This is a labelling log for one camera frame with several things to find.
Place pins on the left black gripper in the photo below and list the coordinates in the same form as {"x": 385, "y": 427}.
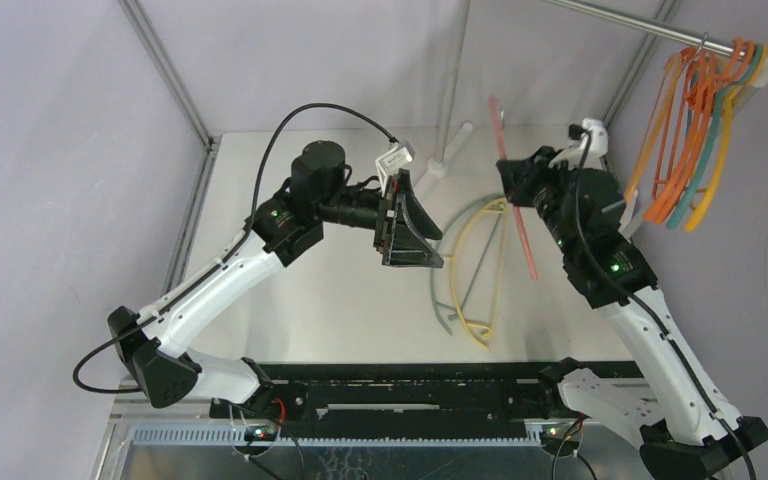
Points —
{"x": 404, "y": 246}

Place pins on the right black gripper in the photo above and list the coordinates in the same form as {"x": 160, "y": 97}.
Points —
{"x": 526, "y": 183}

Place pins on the pink hanger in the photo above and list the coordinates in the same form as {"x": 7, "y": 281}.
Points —
{"x": 509, "y": 178}

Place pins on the pale yellow hanger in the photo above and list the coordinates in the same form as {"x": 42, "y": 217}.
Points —
{"x": 481, "y": 332}

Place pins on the orange plastic hanger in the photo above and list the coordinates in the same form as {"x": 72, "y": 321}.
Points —
{"x": 689, "y": 132}

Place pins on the teal plastic hanger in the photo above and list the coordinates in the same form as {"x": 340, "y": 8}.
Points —
{"x": 707, "y": 107}

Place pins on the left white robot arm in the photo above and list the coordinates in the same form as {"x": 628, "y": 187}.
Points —
{"x": 154, "y": 343}

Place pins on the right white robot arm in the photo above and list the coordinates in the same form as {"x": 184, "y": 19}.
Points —
{"x": 690, "y": 430}

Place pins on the clothes rack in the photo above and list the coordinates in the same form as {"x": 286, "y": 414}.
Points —
{"x": 653, "y": 28}

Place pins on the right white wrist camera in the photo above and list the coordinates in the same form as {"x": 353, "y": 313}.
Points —
{"x": 588, "y": 145}

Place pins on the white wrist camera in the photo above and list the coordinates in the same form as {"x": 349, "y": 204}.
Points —
{"x": 588, "y": 145}
{"x": 398, "y": 156}

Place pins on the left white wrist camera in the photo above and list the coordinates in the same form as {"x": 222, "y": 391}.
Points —
{"x": 398, "y": 156}

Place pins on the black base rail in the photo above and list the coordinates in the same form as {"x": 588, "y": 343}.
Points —
{"x": 509, "y": 390}

